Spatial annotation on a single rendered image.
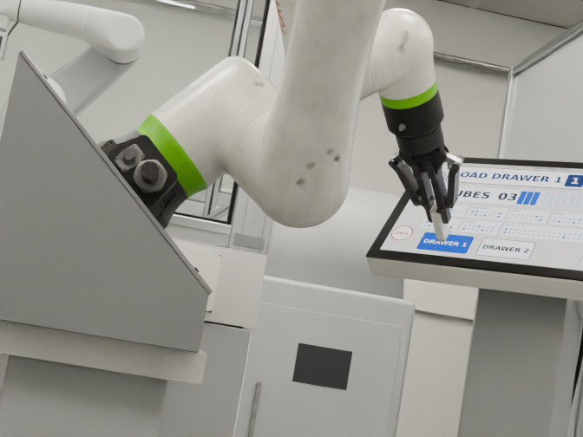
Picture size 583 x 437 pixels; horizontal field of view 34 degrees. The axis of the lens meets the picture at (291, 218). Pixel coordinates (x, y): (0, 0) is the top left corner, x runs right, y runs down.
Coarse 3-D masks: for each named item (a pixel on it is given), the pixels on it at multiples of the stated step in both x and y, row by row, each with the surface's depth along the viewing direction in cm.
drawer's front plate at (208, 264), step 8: (184, 248) 179; (192, 256) 180; (200, 256) 180; (208, 256) 180; (216, 256) 180; (192, 264) 179; (200, 264) 180; (208, 264) 180; (216, 264) 180; (200, 272) 180; (208, 272) 180; (216, 272) 180; (208, 280) 180; (216, 280) 180; (208, 296) 180; (208, 304) 179
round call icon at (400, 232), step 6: (396, 228) 173; (402, 228) 173; (408, 228) 172; (414, 228) 172; (390, 234) 172; (396, 234) 172; (402, 234) 171; (408, 234) 171; (396, 240) 170; (402, 240) 170; (408, 240) 170
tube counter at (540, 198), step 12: (504, 192) 173; (516, 192) 172; (528, 192) 171; (540, 192) 170; (552, 192) 169; (564, 192) 168; (516, 204) 169; (528, 204) 168; (540, 204) 167; (552, 204) 166; (564, 204) 165; (576, 204) 164
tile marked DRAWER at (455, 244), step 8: (424, 232) 170; (432, 232) 169; (424, 240) 168; (432, 240) 168; (448, 240) 166; (456, 240) 166; (464, 240) 165; (472, 240) 165; (416, 248) 167; (424, 248) 167; (432, 248) 166; (440, 248) 165; (448, 248) 165; (456, 248) 164; (464, 248) 163
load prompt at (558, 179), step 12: (468, 168) 182; (480, 168) 181; (492, 168) 179; (504, 168) 178; (468, 180) 179; (480, 180) 178; (492, 180) 176; (504, 180) 175; (516, 180) 174; (528, 180) 173; (540, 180) 172; (552, 180) 171; (564, 180) 170; (576, 180) 169
